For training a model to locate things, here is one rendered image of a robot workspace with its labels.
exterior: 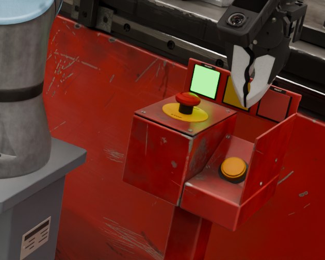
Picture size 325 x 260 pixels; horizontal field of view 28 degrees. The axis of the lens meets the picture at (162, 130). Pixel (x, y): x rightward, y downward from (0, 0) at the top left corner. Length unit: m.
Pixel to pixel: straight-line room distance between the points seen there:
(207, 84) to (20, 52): 0.44
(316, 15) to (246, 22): 0.45
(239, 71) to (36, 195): 0.34
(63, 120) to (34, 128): 0.81
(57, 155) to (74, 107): 0.72
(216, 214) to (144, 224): 0.52
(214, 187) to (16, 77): 0.37
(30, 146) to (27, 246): 0.13
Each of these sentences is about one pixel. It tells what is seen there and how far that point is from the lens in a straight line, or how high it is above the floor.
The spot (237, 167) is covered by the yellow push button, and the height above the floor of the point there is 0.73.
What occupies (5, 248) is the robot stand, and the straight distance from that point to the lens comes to 0.77.
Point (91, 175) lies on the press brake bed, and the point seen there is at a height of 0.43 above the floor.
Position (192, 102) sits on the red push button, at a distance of 0.98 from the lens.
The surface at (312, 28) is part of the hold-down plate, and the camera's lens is 1.21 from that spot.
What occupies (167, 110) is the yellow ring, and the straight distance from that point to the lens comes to 1.00.
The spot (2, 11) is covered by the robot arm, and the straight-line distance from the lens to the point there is 0.69.
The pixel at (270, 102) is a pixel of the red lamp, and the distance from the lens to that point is 1.03.
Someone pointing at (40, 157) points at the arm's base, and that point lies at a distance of 0.76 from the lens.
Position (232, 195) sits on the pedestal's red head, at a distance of 0.95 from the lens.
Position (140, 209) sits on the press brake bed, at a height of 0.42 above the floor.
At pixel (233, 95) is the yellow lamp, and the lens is 1.05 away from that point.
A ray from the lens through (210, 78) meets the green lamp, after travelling 1.07.
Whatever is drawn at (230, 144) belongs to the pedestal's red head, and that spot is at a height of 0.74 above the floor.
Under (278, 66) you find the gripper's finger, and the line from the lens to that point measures 0.89.
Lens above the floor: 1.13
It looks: 22 degrees down
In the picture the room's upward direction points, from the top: 11 degrees clockwise
